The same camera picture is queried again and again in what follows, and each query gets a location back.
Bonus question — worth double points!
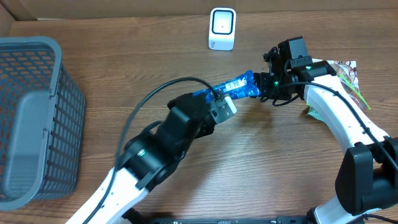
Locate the brown cardboard back wall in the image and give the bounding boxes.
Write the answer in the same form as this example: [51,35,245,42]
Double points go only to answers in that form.
[1,0,397,21]

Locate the mint green snack packet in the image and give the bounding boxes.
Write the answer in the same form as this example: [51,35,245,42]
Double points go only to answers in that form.
[307,105,324,123]

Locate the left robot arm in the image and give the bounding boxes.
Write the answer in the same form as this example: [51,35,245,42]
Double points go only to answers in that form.
[68,93,217,223]

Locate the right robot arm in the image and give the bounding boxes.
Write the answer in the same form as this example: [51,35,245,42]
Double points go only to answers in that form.
[254,37,397,223]

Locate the white barcode scanner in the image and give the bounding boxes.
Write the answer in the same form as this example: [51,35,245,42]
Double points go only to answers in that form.
[208,7,236,51]

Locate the beige cookie bag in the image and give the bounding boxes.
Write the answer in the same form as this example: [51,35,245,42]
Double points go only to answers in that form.
[327,60,358,77]

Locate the black rail at table edge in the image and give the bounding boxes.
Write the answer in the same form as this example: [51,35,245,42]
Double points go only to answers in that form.
[122,208,311,224]

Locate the blue snack bar wrapper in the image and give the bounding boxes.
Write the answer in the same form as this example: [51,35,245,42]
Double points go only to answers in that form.
[192,70,261,103]

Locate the green snack bag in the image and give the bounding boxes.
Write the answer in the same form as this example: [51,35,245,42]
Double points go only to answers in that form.
[339,73,371,110]

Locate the grey plastic basket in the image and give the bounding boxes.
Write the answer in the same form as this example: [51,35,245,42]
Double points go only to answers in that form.
[1,36,86,211]

